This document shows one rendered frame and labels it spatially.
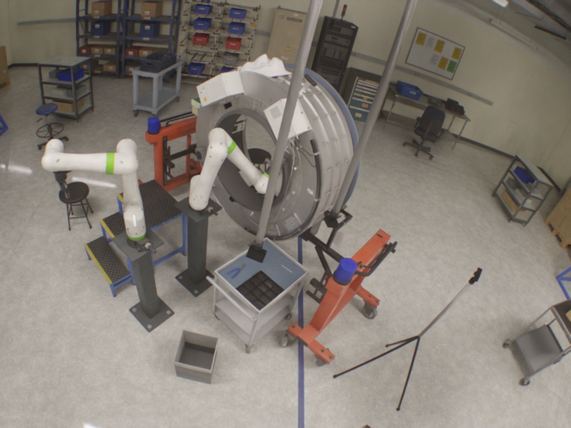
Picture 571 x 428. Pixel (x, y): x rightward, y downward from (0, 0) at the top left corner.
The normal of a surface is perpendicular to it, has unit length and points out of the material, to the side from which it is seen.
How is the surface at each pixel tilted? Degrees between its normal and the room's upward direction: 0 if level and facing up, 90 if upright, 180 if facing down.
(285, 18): 90
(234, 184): 23
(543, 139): 90
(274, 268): 0
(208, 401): 0
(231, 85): 55
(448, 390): 0
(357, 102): 90
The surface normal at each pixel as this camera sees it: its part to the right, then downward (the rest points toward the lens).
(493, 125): -0.02, 0.65
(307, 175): -0.64, 0.40
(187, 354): 0.21, -0.74
